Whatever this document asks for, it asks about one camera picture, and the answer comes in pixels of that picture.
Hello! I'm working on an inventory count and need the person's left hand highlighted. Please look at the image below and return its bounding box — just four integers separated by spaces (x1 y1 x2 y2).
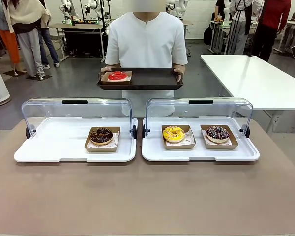
173 64 187 83

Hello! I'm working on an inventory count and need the person's right hand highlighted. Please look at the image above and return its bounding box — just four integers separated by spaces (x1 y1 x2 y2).
100 67 117 80

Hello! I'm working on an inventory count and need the red glazed donut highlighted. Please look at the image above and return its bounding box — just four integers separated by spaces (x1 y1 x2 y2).
107 71 129 82

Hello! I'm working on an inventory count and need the brown cardboard donut box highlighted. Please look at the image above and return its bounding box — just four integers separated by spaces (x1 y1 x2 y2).
100 71 133 85
84 126 121 153
161 124 196 150
200 124 239 150

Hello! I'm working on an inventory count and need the white printed paper liner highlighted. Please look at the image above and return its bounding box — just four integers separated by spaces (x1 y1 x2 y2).
203 132 234 147
165 128 196 146
87 131 120 148
101 73 132 83

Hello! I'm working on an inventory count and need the dark brown serving tray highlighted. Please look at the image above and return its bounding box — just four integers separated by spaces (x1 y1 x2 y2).
96 67 184 91

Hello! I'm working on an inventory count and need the dark donut with coloured sprinkles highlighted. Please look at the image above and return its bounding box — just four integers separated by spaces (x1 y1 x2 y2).
206 125 231 144

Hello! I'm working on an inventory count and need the person in white shirt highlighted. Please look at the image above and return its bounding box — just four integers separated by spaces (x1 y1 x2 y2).
104 11 189 118

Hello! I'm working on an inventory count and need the person in black jacket jeans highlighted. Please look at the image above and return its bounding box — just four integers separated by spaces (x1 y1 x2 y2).
37 26 61 69

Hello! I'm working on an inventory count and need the yellow sprinkled donut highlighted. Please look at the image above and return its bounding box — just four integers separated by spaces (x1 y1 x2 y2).
162 125 186 144

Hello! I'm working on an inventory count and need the chocolate nut donut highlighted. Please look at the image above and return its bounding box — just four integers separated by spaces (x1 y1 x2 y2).
89 126 114 145

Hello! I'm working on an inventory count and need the person in dark apron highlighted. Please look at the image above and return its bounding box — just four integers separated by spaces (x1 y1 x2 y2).
228 0 254 55

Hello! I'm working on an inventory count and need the person in cream sweater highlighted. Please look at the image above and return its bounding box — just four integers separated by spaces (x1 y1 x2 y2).
8 0 52 81

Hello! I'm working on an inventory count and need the person in red sweater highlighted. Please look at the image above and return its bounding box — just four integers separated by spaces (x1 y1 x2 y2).
250 0 293 62

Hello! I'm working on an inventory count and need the person in orange trousers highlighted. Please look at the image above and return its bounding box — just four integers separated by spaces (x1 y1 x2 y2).
0 0 21 74

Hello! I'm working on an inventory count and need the black bag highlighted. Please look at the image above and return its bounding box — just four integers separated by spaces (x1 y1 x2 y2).
203 24 214 46

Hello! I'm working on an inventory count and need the clear display lid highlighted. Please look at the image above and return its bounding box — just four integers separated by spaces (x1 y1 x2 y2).
145 97 254 135
21 97 134 135

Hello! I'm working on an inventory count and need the white background workbench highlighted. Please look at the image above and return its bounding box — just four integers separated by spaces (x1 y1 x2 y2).
209 19 234 54

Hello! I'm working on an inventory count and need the large white table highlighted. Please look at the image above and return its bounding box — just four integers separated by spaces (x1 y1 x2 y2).
200 54 295 112

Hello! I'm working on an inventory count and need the white display tray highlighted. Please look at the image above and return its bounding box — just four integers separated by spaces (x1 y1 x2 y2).
142 116 261 162
13 116 138 163

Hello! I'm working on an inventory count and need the white table leg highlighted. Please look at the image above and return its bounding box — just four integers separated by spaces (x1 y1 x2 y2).
266 109 286 134

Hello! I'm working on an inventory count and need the black lid handle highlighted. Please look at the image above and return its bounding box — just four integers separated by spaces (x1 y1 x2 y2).
188 99 214 105
61 99 89 105

